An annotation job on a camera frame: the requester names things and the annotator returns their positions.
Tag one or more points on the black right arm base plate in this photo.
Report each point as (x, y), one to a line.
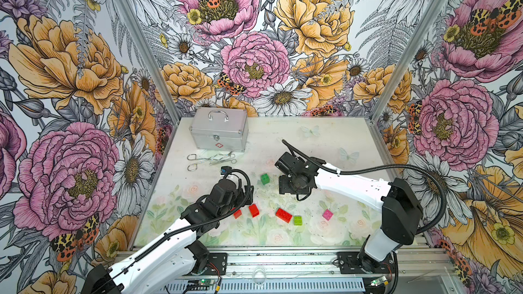
(352, 262)

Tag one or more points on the lime green lego brick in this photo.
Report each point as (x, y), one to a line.
(297, 220)

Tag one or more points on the aluminium frame post right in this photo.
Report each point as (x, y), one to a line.
(426, 19)

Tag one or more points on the red square lego brick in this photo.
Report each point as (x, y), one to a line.
(254, 210)

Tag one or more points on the silver metal case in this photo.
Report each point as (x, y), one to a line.
(220, 129)

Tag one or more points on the magenta lego brick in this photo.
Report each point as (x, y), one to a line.
(327, 215)

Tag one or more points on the aluminium frame post left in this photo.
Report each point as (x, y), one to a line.
(125, 8)

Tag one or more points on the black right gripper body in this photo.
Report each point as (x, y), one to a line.
(291, 185)

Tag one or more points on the steel surgical scissors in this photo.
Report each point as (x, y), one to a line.
(215, 157)

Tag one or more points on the aluminium frame post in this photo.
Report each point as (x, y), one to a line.
(125, 8)
(426, 19)

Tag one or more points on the long red lego brick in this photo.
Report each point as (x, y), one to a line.
(283, 215)

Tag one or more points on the dark green lego brick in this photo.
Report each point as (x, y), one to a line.
(265, 179)

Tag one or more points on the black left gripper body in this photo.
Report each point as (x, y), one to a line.
(235, 199)

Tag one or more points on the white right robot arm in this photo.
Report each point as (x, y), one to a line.
(400, 209)

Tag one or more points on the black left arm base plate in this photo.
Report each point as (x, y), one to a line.
(213, 264)

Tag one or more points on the aluminium front rail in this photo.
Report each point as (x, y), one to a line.
(287, 262)

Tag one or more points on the steel forceps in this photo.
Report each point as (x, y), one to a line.
(194, 165)

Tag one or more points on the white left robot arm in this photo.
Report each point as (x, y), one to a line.
(178, 251)

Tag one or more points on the white vented cable duct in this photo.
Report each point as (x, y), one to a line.
(294, 285)

